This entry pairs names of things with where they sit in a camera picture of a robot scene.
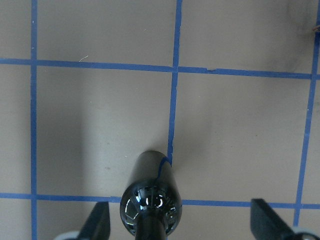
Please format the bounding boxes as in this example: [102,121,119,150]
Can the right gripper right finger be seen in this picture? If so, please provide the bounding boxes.
[250,198,295,240]

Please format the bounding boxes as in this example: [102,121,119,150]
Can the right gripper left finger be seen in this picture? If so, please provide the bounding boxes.
[78,201,111,240]

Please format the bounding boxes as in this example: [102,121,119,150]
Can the dark wine bottle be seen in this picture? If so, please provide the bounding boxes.
[119,150,182,240]

